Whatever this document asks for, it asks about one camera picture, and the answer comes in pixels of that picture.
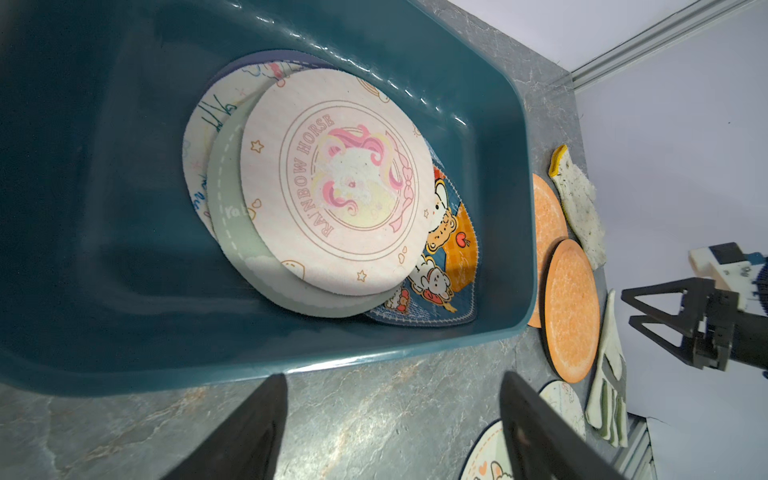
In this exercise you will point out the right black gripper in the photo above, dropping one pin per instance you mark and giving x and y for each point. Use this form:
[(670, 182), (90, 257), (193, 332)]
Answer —
[(729, 333)]

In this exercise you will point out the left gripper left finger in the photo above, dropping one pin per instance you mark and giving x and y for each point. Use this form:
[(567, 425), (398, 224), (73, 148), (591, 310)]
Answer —
[(247, 444)]

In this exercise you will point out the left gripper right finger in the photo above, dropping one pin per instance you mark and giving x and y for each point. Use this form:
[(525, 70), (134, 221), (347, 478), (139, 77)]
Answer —
[(540, 444)]

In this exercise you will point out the orange round coaster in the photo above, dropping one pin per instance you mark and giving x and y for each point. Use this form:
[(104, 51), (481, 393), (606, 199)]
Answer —
[(550, 229), (571, 312)]

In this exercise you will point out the blue bunny bear coaster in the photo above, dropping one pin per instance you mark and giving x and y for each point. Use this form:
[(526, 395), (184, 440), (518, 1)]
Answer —
[(440, 291)]

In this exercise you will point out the teal plastic storage box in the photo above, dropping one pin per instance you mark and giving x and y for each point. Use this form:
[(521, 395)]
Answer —
[(111, 284)]

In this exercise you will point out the green bunny coaster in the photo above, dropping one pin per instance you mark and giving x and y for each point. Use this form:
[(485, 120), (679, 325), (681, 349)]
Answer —
[(244, 248)]

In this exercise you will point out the pink swirl coaster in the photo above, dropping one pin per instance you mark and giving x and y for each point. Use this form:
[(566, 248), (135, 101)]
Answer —
[(340, 181)]

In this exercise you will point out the pink floral sketch coaster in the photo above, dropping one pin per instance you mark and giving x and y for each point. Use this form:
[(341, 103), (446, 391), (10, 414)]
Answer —
[(216, 106)]

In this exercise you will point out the butterfly cream coaster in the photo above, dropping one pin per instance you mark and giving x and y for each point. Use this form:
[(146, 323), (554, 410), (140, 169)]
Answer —
[(562, 398)]

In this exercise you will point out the alpaca cream coaster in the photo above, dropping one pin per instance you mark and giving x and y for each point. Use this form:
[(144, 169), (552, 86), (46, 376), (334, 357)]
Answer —
[(488, 459)]

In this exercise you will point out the white grey glove near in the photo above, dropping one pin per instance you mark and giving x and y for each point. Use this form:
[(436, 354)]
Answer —
[(606, 409)]

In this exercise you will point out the white work glove far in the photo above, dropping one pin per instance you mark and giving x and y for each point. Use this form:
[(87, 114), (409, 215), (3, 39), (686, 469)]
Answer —
[(578, 199)]

